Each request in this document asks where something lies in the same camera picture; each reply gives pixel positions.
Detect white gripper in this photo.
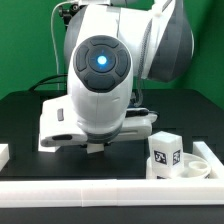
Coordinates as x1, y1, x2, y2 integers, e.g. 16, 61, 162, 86
39, 96, 158, 147

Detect white round stool seat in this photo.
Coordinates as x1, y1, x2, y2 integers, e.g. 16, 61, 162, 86
146, 153, 211, 179

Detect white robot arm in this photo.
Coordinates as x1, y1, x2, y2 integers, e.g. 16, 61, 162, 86
39, 0, 194, 151

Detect white U-shaped fence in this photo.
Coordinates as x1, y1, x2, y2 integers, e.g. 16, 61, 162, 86
0, 141, 224, 208

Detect black cables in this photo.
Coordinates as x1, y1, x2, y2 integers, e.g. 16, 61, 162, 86
27, 73, 69, 92

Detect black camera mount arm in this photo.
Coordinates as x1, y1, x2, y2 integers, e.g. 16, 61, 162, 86
59, 4, 79, 25

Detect white cable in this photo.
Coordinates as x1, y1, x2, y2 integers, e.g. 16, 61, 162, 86
50, 0, 78, 91

